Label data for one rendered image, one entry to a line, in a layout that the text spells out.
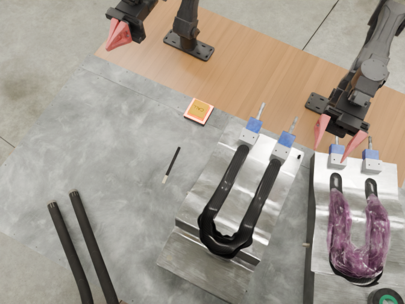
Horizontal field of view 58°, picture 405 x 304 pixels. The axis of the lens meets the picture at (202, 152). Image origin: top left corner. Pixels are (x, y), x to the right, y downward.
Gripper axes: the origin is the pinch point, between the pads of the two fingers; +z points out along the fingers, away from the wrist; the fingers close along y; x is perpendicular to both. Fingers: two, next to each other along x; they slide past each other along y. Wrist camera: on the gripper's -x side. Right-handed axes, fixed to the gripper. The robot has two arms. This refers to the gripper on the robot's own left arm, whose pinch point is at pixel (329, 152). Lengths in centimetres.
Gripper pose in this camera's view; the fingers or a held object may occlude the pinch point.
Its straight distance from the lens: 86.8
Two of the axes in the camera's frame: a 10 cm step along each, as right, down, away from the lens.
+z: -4.9, 8.1, -3.2
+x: 0.1, 3.7, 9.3
